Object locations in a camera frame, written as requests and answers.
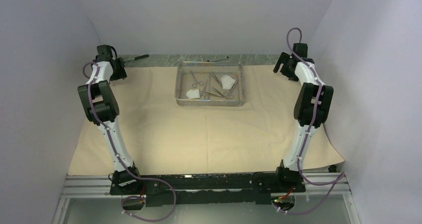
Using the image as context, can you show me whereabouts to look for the silver haemostat clamp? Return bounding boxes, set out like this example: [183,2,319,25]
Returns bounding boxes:
[227,80,239,100]

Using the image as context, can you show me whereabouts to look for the beige wrapping cloth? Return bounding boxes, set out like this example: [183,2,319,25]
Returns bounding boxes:
[67,64,345,176]

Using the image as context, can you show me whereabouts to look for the white gauze pad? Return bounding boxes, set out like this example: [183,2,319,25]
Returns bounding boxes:
[220,75,236,90]
[186,89,201,100]

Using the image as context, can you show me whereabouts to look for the metal mesh instrument tray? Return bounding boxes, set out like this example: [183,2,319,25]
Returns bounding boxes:
[175,62,246,107]

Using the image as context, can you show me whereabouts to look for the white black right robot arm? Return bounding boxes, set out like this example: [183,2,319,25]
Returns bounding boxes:
[273,42,334,192]

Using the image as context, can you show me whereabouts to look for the black-handled claw hammer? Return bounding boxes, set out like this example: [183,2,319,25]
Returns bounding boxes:
[122,54,150,67]

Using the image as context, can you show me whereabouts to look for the aluminium rail frame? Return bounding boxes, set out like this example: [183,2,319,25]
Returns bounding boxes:
[53,172,360,224]

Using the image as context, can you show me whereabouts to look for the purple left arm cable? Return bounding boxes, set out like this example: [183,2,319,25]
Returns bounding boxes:
[82,62,177,222]

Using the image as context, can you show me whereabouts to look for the silver surgical scissors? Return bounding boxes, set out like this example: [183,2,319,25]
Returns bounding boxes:
[190,70,204,89]

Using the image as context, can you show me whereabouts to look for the silver ratchet wrench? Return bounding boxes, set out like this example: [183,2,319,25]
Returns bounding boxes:
[206,56,230,63]

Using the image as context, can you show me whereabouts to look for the silver forceps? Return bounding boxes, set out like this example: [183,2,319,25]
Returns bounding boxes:
[210,72,222,88]

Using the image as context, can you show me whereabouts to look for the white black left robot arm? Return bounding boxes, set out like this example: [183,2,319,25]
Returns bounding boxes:
[77,45,143,194]

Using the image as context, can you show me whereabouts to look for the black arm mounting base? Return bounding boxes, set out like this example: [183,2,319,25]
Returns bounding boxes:
[109,172,306,207]

